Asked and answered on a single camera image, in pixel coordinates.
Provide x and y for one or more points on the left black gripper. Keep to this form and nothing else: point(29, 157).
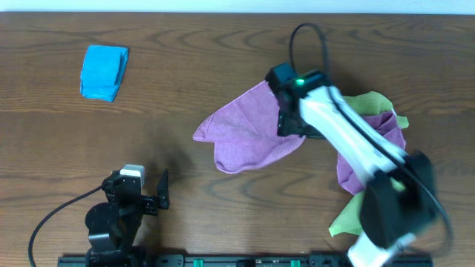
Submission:
point(149, 202)

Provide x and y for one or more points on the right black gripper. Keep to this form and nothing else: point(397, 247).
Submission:
point(285, 128)

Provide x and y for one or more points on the purple cloth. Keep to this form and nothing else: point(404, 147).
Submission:
point(244, 132)
point(385, 124)

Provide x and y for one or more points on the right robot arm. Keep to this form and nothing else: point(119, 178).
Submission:
point(398, 201)

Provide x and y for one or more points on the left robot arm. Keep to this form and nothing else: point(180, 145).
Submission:
point(113, 225)

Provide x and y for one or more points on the upper green cloth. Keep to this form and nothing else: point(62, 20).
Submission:
point(373, 104)

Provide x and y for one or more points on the green cloth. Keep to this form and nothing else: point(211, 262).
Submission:
point(348, 220)
point(373, 104)

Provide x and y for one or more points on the crumpled purple cloth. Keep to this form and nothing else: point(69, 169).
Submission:
point(385, 124)

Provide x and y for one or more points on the lower green cloth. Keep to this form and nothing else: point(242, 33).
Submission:
point(348, 220)

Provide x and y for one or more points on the folded blue cloth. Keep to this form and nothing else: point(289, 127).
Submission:
point(102, 72)

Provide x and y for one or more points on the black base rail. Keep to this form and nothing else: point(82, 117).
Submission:
point(176, 260)

